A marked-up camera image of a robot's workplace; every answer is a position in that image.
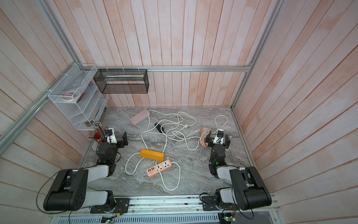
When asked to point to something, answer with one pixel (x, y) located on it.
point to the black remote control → (158, 127)
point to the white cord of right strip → (213, 130)
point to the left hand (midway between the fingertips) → (119, 133)
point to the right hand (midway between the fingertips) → (218, 131)
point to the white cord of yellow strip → (131, 155)
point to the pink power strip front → (162, 166)
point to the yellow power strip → (152, 155)
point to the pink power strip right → (205, 131)
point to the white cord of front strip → (162, 179)
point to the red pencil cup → (99, 136)
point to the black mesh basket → (122, 81)
